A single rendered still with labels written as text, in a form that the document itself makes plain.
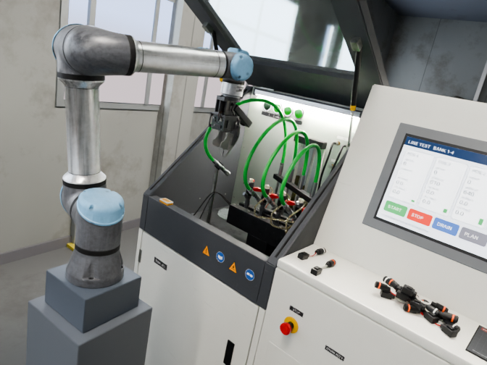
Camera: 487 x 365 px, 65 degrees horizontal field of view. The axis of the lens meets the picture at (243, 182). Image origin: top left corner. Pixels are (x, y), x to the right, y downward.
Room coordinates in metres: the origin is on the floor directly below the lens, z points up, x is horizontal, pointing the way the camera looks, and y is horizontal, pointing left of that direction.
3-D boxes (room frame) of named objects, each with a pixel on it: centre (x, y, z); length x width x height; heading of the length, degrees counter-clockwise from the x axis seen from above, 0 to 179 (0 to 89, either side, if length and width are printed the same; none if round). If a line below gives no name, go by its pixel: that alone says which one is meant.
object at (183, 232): (1.31, 0.12, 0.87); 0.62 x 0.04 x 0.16; 52
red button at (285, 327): (1.00, -0.22, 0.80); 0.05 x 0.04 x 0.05; 52
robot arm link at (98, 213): (0.94, 0.36, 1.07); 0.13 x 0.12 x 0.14; 40
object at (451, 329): (0.93, -0.52, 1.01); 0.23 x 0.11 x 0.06; 52
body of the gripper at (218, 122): (1.32, 0.10, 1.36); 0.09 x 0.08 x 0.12; 142
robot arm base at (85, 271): (0.93, 0.36, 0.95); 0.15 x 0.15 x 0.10
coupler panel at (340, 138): (1.56, -0.38, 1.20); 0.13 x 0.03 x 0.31; 52
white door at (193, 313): (1.30, 0.13, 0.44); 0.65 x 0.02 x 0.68; 52
